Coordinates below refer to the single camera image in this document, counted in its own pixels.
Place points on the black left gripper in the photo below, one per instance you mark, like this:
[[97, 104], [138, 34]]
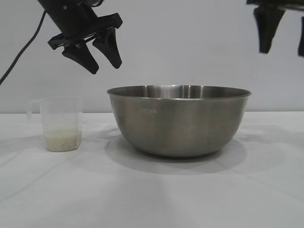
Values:
[[71, 21]]

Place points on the stainless steel mixing bowl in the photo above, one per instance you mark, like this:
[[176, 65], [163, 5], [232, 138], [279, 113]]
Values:
[[178, 126]]

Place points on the clear plastic measuring cup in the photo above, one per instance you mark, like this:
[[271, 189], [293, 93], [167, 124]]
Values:
[[63, 114]]

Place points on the white uncooked rice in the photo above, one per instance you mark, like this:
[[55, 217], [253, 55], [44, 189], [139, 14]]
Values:
[[63, 141]]

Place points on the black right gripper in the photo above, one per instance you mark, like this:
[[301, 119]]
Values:
[[275, 3]]

